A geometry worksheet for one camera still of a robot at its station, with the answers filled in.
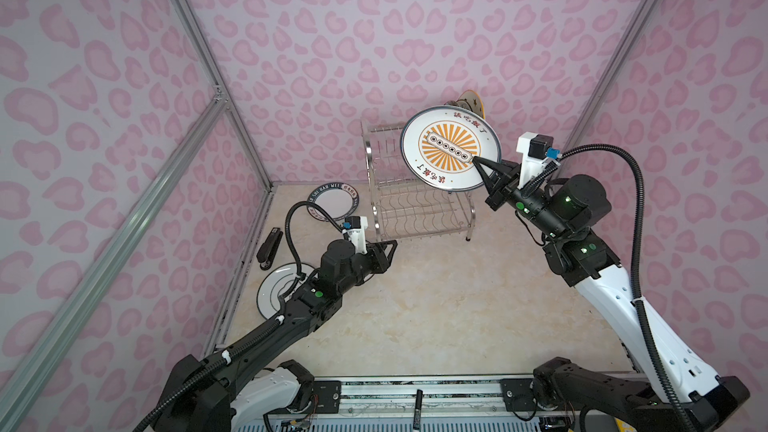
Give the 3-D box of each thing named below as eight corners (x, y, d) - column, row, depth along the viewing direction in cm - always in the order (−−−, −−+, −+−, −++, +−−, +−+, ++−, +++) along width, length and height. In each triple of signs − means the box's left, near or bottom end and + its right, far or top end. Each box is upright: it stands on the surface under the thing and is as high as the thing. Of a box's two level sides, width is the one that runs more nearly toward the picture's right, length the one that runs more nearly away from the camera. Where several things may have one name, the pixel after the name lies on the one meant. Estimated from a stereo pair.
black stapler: (260, 269, 99) (253, 260, 94) (276, 233, 108) (270, 223, 104) (269, 270, 99) (263, 261, 94) (284, 234, 108) (279, 224, 103)
